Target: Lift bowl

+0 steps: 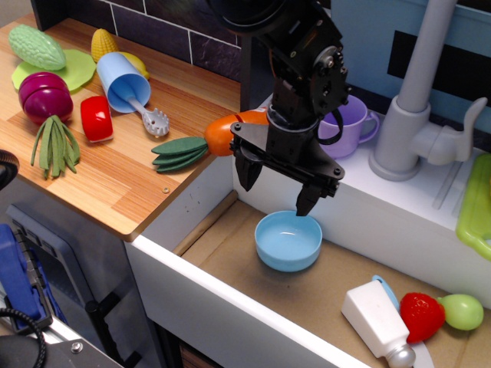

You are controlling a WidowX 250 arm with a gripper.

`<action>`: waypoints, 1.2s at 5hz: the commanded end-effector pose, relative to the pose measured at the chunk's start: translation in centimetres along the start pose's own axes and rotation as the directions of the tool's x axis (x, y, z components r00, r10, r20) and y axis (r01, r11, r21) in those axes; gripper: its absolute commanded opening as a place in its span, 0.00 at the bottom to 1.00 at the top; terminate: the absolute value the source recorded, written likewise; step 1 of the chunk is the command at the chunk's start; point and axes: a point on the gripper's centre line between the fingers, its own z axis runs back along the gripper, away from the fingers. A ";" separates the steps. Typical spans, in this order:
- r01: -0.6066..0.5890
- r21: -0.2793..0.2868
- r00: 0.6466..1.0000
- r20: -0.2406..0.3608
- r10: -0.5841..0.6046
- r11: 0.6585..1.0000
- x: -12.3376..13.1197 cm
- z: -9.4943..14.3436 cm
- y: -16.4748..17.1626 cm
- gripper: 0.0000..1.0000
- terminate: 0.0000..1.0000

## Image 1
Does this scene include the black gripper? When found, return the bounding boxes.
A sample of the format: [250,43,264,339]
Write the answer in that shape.
[230,113,344,216]

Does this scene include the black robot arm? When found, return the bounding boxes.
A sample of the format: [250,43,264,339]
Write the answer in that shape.
[208,1,351,216]

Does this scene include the light blue bowl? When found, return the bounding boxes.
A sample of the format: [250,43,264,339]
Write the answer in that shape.
[255,211,323,272]

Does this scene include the orange toy carrot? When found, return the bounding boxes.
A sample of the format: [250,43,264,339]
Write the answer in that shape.
[151,107,268,173]

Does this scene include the purple plastic mug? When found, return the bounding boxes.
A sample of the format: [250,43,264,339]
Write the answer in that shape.
[321,96,381,159]

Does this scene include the white toy sink basin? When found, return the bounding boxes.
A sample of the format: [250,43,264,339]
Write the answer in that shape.
[127,145,490,367]

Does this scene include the grey pasta spoon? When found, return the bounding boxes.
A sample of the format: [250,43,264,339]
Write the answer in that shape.
[127,97,170,137]

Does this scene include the grey toy faucet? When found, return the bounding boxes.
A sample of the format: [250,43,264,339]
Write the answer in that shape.
[369,1,488,182]

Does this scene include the light blue lid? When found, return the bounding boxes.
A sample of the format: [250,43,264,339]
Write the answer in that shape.
[371,274,400,311]

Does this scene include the white toy salt shaker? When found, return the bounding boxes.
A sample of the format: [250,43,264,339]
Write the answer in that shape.
[341,280,416,367]

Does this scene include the wooden counter top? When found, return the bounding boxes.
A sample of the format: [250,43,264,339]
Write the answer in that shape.
[1,25,240,241]

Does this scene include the yellow toy lemon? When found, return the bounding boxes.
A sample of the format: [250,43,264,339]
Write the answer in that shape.
[120,51,150,80]

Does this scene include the light blue plastic cup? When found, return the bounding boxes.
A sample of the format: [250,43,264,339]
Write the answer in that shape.
[97,52,151,113]

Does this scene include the red toy pepper slice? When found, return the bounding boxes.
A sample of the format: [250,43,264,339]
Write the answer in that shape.
[81,96,114,143]

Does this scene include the red toy strawberry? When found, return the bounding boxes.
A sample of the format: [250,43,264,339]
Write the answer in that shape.
[400,292,446,344]

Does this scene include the lime green dish rack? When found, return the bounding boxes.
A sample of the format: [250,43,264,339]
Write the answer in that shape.
[456,153,490,261]

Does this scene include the green felt beans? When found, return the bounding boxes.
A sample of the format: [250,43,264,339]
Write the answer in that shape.
[30,115,81,179]

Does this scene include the yellow toy corn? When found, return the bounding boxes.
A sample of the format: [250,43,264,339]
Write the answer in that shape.
[91,28,119,63]

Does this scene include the green toy pear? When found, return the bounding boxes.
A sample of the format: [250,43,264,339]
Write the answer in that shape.
[437,294,484,331]

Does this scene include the light green plate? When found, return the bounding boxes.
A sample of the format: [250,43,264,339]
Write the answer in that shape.
[12,49,97,92]

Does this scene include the purple toy onion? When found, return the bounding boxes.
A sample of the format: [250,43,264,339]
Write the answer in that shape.
[18,71,74,126]

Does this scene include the green toy bitter gourd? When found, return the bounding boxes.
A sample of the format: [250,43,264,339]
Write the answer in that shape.
[8,25,67,71]

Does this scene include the blue clamp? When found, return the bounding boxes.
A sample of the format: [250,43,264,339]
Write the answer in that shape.
[1,224,54,328]

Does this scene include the black oven door handle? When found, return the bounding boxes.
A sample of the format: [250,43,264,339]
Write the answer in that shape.
[84,292,142,368]

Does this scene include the black braided cable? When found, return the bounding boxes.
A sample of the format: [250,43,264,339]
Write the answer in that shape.
[0,307,48,368]

